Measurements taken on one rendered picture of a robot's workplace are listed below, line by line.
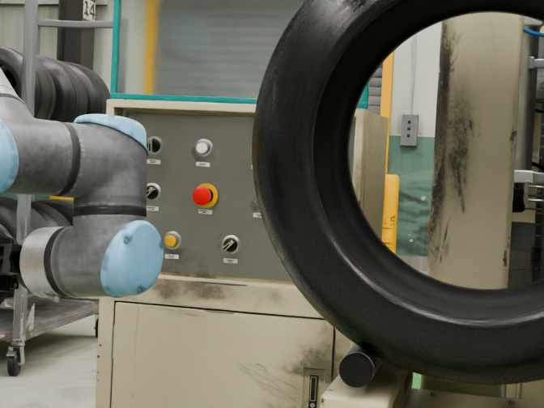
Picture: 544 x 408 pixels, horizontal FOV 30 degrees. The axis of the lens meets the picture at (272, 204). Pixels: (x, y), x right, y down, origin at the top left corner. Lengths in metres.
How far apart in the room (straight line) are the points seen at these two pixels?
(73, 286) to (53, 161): 0.17
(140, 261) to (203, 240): 0.93
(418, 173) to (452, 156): 9.07
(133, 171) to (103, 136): 0.06
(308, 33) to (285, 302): 0.90
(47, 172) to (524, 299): 0.73
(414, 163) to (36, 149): 9.63
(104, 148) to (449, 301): 0.59
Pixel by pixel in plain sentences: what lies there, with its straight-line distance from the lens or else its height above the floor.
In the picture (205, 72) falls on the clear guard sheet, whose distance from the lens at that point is 2.14.
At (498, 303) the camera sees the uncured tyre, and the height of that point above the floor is 0.97.
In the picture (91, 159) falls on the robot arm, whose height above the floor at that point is 1.16.
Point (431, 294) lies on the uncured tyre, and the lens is 1.54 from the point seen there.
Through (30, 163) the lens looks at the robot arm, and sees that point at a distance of 1.18.
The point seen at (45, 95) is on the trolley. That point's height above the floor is 1.40.
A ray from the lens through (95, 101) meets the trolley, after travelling 5.93.
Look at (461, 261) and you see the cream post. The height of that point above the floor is 1.01.
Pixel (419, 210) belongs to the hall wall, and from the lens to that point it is 10.73.
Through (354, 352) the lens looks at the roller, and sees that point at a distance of 1.33.
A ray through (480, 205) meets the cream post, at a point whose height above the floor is 1.11.
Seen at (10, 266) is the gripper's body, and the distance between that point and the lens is 1.31.
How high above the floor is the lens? 1.18
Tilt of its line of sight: 3 degrees down
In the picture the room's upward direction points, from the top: 3 degrees clockwise
